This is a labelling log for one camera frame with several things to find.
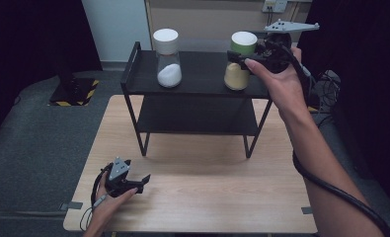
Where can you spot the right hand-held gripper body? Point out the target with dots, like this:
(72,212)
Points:
(276,52)

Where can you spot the black curtain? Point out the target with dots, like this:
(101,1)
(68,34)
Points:
(370,82)
(24,49)

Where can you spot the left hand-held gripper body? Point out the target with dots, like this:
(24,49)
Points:
(116,181)

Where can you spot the black stand with striped base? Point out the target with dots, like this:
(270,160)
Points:
(312,108)
(74,94)

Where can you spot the person's left hand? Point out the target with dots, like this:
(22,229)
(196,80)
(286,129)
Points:
(107,209)

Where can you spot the grey tape piece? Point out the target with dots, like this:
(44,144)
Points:
(71,206)
(307,210)

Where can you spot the beige wooden cabinet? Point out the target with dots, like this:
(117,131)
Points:
(209,23)

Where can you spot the black two-tier shelf rack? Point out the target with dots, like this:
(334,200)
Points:
(199,70)

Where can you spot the white powder jar white lid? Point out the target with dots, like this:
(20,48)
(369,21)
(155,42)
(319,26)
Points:
(168,59)

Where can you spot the person's right hand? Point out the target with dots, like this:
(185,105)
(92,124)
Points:
(284,87)

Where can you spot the yellow powder jar green-rimmed lid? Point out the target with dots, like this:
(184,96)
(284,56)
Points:
(237,79)

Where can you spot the white wall socket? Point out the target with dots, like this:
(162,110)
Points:
(274,6)

